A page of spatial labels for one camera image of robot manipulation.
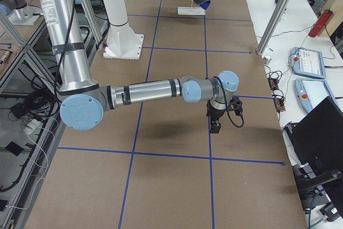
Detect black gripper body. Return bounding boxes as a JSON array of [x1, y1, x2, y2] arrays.
[[206, 97, 243, 125]]

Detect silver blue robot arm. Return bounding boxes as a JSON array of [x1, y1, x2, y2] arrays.
[[39, 0, 244, 134]]

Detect aluminium frame post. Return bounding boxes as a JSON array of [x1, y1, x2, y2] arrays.
[[256, 0, 289, 56]]

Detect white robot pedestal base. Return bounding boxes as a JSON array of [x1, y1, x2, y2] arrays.
[[103, 0, 144, 60]]

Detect red cylinder bottle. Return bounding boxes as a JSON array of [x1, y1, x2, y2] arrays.
[[308, 9, 333, 38]]

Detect blue teach pendant upper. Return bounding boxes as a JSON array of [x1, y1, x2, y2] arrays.
[[288, 47, 326, 79]]

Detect white towel rack base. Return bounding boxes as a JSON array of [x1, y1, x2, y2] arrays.
[[177, 6, 206, 16]]

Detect blue teach pendant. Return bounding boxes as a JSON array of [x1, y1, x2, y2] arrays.
[[295, 78, 337, 113], [288, 47, 326, 79]]

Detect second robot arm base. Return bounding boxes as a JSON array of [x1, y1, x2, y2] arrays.
[[1, 0, 42, 26]]

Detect blue teach pendant lower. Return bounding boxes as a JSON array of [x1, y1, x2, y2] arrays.
[[295, 78, 337, 113]]

